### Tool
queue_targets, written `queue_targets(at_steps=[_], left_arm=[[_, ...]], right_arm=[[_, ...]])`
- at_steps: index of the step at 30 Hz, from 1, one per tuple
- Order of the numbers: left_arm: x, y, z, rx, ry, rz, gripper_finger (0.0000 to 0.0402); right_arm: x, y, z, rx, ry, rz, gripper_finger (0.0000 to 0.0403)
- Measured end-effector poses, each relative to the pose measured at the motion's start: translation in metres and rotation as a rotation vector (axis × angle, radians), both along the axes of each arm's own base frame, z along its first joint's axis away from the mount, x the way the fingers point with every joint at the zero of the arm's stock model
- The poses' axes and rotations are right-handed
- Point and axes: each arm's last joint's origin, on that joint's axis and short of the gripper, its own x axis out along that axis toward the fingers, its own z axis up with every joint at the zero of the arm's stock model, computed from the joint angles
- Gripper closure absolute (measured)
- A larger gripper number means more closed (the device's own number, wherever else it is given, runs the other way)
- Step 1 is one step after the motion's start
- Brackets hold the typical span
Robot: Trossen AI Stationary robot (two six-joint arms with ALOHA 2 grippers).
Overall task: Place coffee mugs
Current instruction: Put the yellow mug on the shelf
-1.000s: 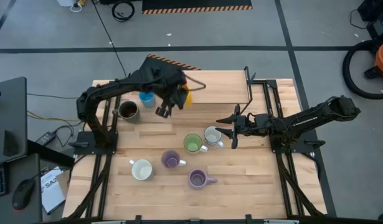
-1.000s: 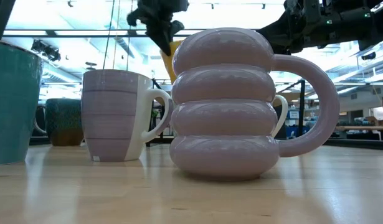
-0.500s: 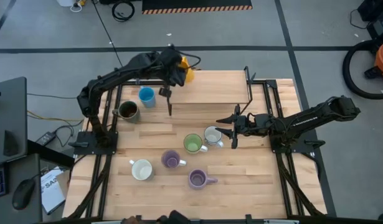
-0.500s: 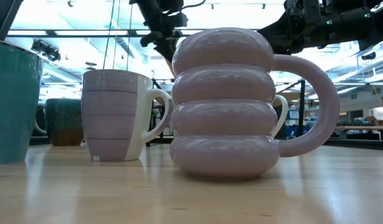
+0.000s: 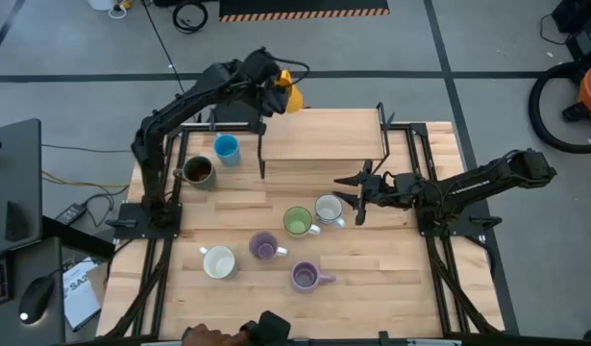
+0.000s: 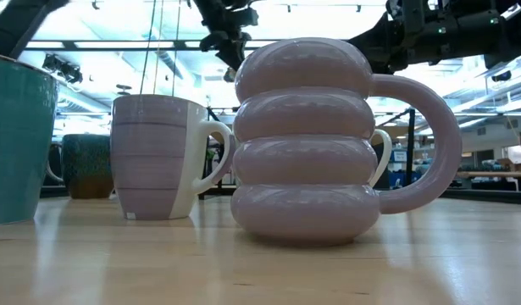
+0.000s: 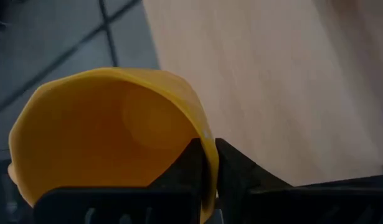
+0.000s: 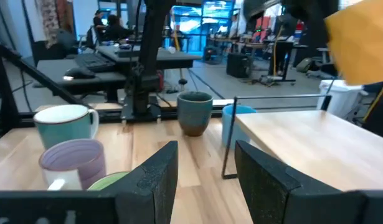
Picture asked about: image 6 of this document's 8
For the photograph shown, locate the wooden background table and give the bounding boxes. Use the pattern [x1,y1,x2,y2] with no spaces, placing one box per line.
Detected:
[454,170,521,191]

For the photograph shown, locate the green mug with white handle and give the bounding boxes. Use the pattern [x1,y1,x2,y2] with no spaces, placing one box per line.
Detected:
[368,128,393,188]

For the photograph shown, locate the dark speckled green-brown mug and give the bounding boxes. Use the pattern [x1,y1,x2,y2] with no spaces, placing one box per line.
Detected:
[45,133,115,200]

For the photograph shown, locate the purple striped white mug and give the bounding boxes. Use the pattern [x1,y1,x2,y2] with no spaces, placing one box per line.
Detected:
[110,93,236,221]

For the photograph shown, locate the long ceiling light bar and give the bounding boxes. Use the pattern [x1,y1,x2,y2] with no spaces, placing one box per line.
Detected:
[25,39,350,53]

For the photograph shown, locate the blue storage bin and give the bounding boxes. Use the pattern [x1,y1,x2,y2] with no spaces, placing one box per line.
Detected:
[386,147,413,188]

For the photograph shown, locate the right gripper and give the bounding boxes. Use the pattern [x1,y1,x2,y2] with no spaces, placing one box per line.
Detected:
[348,0,505,75]

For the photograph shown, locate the black ceiling spotlights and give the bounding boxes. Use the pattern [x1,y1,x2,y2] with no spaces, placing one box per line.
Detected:
[42,53,84,85]

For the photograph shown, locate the lilac ribbed bubble mug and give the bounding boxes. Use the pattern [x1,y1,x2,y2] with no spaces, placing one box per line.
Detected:
[230,36,463,247]

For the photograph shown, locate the large teal mug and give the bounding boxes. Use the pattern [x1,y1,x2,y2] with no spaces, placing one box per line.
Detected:
[0,53,60,225]

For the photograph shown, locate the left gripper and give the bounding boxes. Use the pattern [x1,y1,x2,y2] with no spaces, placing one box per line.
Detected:
[192,0,261,71]

